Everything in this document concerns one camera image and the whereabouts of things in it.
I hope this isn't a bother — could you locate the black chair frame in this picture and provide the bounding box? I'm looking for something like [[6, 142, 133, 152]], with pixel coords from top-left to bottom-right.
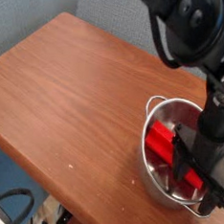
[[0, 188, 35, 224]]

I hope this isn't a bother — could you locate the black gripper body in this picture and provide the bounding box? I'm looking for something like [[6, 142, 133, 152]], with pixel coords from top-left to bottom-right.
[[172, 123, 224, 209]]

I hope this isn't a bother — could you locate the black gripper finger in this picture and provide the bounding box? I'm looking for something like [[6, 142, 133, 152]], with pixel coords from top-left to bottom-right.
[[198, 188, 221, 216], [172, 146, 190, 181]]

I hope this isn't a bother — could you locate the metal pot with handles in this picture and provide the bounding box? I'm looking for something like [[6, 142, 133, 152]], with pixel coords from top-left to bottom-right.
[[140, 95, 211, 218]]

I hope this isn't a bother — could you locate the red block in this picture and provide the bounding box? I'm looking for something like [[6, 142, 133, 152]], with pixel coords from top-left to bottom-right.
[[145, 120, 203, 190]]

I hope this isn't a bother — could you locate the black object under table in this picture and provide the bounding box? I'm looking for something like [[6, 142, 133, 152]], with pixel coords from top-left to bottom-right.
[[56, 211, 73, 224]]

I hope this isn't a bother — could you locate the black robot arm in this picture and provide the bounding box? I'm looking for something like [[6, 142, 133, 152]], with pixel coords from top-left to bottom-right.
[[142, 0, 224, 216]]

